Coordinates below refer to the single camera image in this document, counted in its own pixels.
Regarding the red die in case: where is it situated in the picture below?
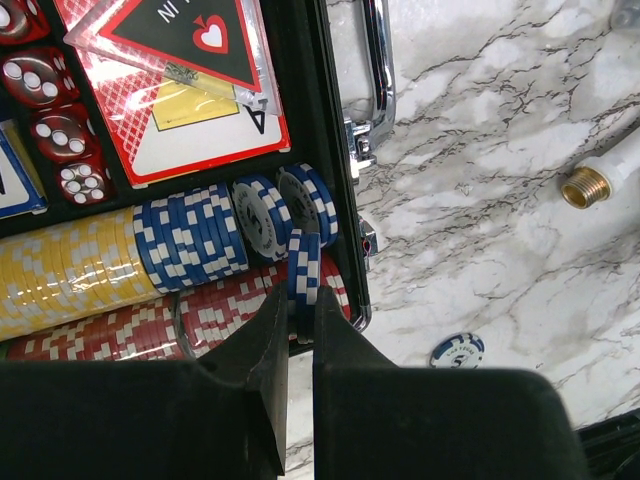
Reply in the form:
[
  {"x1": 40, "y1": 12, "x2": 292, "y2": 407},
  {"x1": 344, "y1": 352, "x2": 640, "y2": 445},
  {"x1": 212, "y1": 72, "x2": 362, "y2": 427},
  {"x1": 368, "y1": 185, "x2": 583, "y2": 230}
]
[
  {"x1": 57, "y1": 161, "x2": 114, "y2": 206},
  {"x1": 1, "y1": 46, "x2": 80, "y2": 108},
  {"x1": 1, "y1": 0, "x2": 51, "y2": 46},
  {"x1": 30, "y1": 104, "x2": 100, "y2": 164}
]

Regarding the red playing card deck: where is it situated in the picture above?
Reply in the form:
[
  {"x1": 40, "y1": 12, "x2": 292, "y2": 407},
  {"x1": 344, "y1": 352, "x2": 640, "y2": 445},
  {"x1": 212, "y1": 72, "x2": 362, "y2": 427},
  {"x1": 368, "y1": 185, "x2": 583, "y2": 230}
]
[{"x1": 56, "y1": 1, "x2": 291, "y2": 187}]

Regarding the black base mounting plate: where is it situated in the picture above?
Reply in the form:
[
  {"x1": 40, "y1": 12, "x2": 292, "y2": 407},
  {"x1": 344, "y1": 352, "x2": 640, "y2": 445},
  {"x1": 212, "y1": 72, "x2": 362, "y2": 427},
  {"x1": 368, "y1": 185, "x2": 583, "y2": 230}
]
[{"x1": 578, "y1": 409, "x2": 640, "y2": 480}]

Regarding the clear plastic organizer box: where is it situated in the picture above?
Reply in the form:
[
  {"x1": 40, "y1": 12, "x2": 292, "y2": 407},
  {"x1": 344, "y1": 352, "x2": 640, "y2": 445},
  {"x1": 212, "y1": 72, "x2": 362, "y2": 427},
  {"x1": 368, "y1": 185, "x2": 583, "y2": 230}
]
[{"x1": 610, "y1": 0, "x2": 640, "y2": 31}]

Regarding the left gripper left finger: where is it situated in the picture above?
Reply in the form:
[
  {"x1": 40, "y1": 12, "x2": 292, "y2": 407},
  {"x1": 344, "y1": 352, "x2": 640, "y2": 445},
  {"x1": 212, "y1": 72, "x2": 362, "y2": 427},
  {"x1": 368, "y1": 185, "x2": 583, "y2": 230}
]
[{"x1": 1, "y1": 286, "x2": 288, "y2": 479}]

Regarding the blue playing card deck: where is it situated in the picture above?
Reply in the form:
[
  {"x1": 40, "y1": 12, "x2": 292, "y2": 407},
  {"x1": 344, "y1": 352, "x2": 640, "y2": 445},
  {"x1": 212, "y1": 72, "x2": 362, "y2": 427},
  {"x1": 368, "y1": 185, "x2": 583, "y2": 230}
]
[{"x1": 1, "y1": 119, "x2": 48, "y2": 219}]

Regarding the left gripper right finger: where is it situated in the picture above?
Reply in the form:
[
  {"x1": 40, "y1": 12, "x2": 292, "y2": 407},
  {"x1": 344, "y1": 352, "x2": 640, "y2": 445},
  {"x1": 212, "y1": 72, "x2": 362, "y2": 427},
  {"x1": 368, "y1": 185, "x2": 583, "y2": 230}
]
[{"x1": 313, "y1": 287, "x2": 589, "y2": 479}]

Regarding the red triangle card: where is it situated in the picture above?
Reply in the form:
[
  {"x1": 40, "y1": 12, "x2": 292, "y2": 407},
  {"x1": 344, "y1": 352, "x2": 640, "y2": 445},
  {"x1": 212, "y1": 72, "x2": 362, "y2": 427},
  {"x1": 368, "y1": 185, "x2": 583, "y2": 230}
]
[{"x1": 64, "y1": 0, "x2": 282, "y2": 116}]

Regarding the white plastic valve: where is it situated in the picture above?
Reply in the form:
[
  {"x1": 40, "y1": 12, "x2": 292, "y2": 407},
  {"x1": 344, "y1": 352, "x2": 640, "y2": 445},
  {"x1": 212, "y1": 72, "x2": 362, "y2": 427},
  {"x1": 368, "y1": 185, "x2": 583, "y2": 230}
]
[{"x1": 560, "y1": 129, "x2": 639, "y2": 209}]

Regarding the black poker chip case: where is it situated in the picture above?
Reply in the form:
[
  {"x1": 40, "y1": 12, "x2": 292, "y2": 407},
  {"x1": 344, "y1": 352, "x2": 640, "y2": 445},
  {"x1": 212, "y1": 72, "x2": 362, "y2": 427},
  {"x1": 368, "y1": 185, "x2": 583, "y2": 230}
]
[{"x1": 1, "y1": 1, "x2": 395, "y2": 361}]

